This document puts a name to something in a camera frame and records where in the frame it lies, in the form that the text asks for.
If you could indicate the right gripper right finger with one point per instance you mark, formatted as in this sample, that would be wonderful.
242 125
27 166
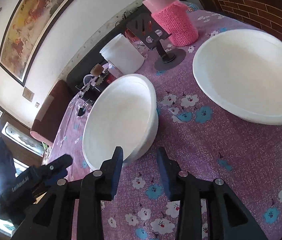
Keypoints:
227 216

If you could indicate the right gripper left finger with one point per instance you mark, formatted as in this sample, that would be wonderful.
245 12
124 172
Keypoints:
53 216

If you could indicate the large white foam bowl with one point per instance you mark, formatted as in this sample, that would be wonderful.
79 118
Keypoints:
125 115

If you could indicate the wooden glass door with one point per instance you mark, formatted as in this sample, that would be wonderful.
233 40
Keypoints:
25 149

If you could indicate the purple floral tablecloth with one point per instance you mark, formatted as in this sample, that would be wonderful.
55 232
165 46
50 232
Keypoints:
206 141

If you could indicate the maroon armchair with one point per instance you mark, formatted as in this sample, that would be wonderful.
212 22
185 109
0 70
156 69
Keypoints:
50 115

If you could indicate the black power adapter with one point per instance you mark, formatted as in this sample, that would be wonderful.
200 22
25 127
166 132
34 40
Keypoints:
81 111

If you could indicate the dark jar with cork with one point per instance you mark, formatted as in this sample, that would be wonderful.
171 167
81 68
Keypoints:
95 83

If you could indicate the white plastic tub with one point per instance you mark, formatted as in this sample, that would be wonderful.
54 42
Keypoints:
119 52

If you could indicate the red plastic bag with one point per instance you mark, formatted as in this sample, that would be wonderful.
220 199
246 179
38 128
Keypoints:
131 37

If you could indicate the pink knitted thermos flask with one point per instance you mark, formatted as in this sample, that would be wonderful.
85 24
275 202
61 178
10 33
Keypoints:
172 16

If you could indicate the black phone stand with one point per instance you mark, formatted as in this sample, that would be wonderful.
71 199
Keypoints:
145 28

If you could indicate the small wall plaque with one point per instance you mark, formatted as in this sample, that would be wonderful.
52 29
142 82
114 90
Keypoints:
27 94

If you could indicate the framed wall painting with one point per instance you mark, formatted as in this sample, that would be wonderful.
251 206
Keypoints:
26 30

